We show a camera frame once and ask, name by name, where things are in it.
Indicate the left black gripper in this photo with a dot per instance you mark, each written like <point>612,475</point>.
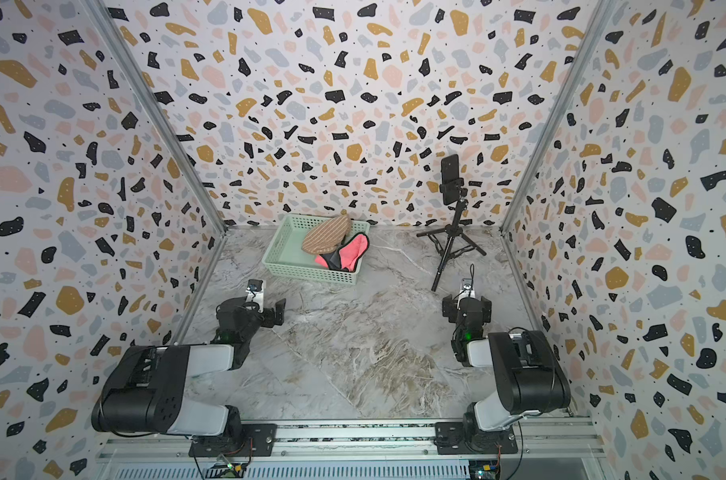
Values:
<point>267,321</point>

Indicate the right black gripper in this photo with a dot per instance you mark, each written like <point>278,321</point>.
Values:
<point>451,308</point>

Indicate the brown striped dishcloth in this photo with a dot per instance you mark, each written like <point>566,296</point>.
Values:
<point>327,236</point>

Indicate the pink grey dishcloth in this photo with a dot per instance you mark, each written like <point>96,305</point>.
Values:
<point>347,256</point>

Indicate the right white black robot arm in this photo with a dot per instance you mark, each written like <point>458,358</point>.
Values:
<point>529,380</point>

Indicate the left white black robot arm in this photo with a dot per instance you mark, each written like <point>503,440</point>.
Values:
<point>145,393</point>

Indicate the black tripod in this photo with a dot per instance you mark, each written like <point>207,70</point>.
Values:
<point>451,242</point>

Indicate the mint green plastic basket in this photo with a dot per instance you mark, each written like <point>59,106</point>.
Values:
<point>285,257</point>

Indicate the black smartphone on tripod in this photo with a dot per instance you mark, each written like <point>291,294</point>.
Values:
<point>451,182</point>

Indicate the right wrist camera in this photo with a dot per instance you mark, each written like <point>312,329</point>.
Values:
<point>467,289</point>

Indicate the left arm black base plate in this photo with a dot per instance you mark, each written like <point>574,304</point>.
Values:
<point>250,440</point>

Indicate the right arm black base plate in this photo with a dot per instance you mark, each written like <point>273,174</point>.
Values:
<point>456,438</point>

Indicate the aluminium front rail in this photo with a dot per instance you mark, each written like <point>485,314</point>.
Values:
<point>535,448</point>

